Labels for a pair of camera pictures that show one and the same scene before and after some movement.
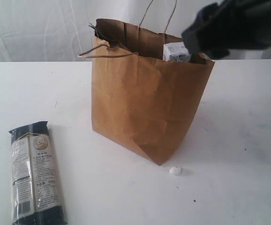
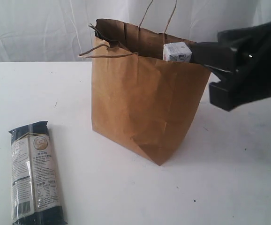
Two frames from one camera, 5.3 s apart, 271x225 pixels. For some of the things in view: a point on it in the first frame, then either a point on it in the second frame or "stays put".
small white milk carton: x=177 y=51 stays put
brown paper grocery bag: x=145 y=93 stays put
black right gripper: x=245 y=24 to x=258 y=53
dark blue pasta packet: x=36 y=196 stays put
